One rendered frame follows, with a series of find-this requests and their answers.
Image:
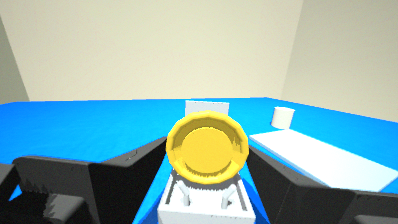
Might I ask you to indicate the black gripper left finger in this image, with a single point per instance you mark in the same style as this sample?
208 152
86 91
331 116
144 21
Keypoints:
113 189

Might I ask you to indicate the yellow plate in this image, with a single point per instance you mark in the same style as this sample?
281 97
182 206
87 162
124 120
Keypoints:
207 147

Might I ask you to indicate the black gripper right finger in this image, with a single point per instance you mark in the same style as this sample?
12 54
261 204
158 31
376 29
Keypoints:
289 197

